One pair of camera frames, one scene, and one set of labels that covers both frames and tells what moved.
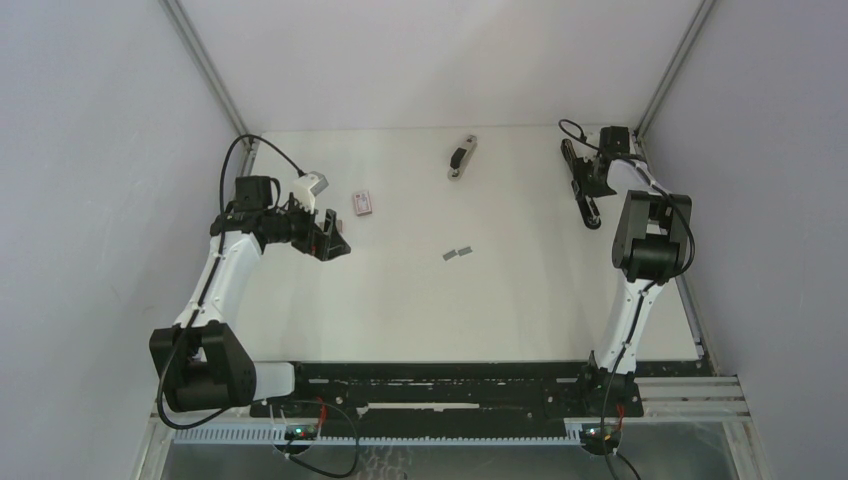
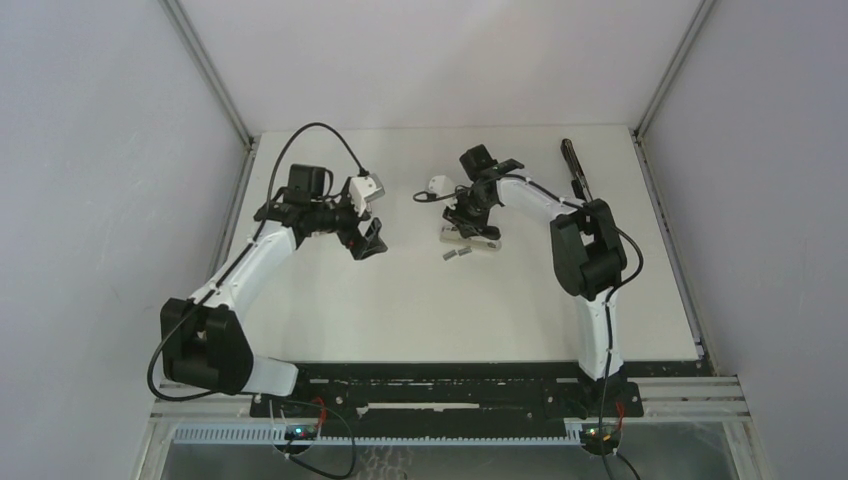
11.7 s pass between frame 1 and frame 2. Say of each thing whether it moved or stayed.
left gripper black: moved
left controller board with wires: stayed
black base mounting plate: stayed
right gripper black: moved
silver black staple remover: moved
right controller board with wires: stayed
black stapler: stayed
